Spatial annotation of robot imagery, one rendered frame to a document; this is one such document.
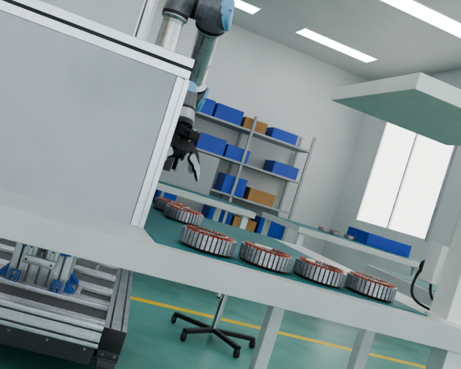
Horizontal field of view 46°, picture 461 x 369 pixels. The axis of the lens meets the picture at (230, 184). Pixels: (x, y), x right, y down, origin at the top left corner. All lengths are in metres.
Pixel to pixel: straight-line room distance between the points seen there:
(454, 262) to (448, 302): 0.09
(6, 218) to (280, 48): 8.23
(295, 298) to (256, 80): 7.85
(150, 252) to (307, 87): 8.26
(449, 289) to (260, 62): 7.78
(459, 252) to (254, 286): 0.48
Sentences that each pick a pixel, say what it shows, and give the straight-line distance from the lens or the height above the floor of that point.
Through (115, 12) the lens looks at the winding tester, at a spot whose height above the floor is 1.15.
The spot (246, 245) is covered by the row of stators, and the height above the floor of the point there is 0.78.
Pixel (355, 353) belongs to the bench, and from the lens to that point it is 2.42.
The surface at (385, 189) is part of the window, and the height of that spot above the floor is 1.53.
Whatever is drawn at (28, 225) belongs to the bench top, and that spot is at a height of 0.73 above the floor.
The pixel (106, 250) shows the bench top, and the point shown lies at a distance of 0.94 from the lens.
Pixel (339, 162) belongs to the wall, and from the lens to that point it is 9.35.
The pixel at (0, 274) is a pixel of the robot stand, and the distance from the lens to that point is 2.57.
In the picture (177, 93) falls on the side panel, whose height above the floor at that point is 1.04.
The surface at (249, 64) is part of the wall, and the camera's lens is 8.79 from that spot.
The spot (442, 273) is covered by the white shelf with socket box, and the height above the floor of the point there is 0.84.
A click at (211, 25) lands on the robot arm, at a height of 1.42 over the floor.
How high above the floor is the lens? 0.88
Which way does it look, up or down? level
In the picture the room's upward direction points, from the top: 18 degrees clockwise
